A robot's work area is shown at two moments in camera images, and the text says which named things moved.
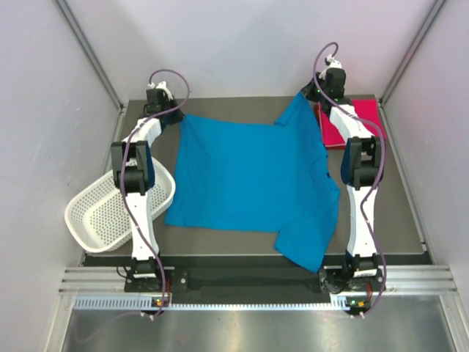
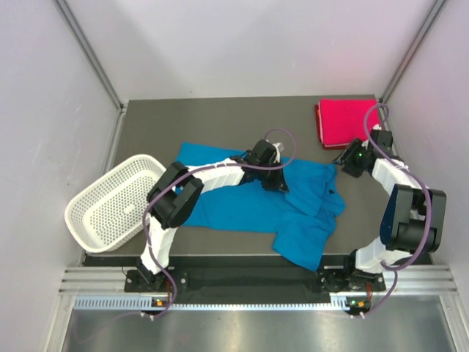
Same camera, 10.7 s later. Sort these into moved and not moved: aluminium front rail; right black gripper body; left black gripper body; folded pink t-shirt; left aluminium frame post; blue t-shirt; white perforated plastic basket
Moved: left black gripper body; right black gripper body; blue t-shirt
Not moved: white perforated plastic basket; left aluminium frame post; folded pink t-shirt; aluminium front rail
